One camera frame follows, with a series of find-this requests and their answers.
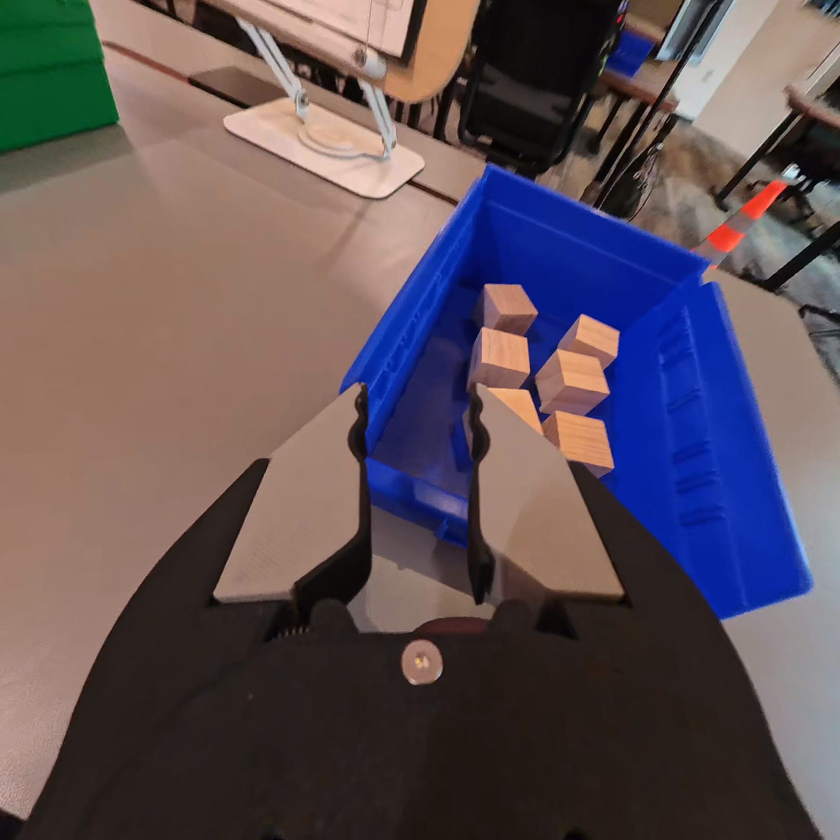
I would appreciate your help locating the blue plastic bin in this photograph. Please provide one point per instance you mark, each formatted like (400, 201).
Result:
(689, 426)

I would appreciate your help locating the green plastic bin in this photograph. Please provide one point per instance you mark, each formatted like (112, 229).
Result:
(46, 79)

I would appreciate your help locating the black office chair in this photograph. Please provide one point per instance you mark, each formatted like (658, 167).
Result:
(525, 85)

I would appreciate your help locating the instruction sheet on stand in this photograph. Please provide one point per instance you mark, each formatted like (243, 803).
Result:
(341, 144)

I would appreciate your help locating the wooden office desk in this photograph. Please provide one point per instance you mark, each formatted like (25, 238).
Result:
(643, 88)

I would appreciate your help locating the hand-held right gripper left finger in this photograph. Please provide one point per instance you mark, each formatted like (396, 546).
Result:
(295, 518)

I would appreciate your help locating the printed instruction sheet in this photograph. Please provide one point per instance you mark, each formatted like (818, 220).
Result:
(367, 19)

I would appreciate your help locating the orange traffic cone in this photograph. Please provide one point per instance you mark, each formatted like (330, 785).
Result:
(735, 229)

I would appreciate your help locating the pile of wooden cubes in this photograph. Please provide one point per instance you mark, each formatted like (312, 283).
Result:
(571, 380)

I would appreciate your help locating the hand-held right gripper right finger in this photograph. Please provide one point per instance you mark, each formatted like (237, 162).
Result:
(544, 525)

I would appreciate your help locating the small blue storage bin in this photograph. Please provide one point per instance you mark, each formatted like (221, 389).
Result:
(630, 52)

